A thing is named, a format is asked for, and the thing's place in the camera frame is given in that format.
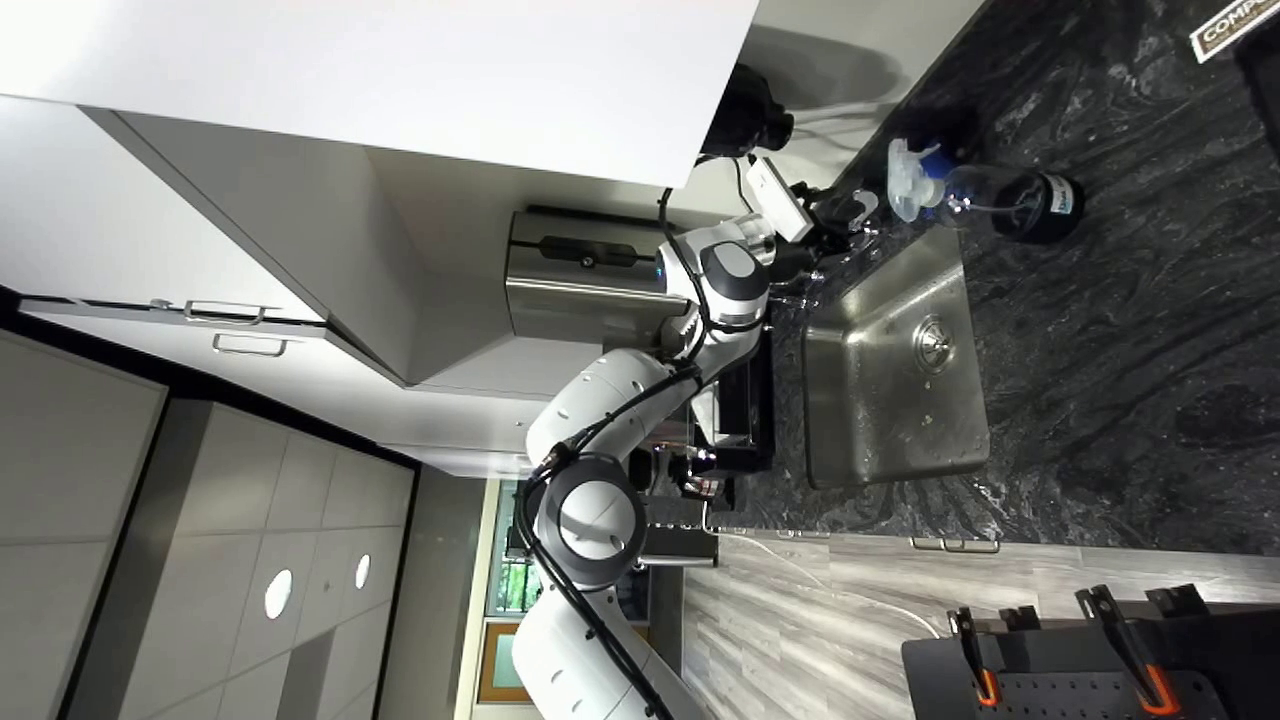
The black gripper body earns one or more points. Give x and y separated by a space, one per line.
817 241

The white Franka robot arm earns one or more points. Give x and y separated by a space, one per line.
601 393

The round sink drain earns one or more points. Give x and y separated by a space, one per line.
935 340

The stainless steel sink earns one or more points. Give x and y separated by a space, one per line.
893 400

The white label sign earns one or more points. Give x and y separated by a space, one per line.
1235 25

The black orange clamp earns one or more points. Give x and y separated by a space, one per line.
976 662
1132 653

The white upper cabinet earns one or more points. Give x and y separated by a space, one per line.
401 95

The wood framed window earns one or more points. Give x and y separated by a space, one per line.
508 592

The round ceiling light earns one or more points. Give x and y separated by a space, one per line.
360 571
279 592

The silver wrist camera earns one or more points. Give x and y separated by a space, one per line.
779 200

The black stand frame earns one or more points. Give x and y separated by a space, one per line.
744 424

